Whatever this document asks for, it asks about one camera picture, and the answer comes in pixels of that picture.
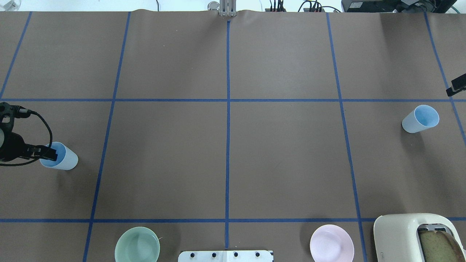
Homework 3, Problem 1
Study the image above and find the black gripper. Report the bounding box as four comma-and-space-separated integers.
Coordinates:
0, 102, 58, 162

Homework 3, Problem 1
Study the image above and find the blue cup robot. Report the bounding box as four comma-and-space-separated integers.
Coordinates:
402, 105, 440, 133
39, 142, 78, 170

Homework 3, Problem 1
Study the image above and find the black equipment box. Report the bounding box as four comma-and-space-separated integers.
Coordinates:
341, 0, 456, 13

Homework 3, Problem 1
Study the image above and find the green plastic bowl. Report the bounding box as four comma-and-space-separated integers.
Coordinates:
114, 227, 161, 262

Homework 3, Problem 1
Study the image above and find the brown bread slice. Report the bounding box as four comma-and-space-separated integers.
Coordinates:
418, 231, 465, 262

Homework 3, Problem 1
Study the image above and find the cream white toaster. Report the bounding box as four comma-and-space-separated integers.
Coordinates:
373, 213, 465, 262

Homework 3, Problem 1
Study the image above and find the pink plastic bowl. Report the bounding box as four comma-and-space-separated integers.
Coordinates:
309, 224, 355, 262

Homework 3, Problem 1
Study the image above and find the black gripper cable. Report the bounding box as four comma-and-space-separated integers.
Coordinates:
0, 108, 54, 167

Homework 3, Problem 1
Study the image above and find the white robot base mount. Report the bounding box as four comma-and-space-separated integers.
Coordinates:
178, 250, 274, 262

